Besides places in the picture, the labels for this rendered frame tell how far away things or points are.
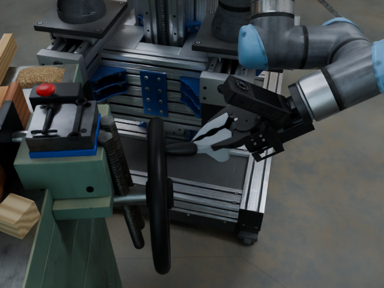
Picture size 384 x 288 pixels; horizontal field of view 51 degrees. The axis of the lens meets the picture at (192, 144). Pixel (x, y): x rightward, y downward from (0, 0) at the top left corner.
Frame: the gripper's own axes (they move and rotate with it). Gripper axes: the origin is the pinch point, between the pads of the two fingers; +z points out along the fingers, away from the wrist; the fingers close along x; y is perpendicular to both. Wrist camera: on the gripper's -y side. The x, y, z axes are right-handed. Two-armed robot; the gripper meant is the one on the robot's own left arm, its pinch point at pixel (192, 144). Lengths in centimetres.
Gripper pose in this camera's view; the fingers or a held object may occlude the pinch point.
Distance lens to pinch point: 70.0
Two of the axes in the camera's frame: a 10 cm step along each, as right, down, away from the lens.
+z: -8.6, 4.0, 3.1
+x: -0.7, -7.0, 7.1
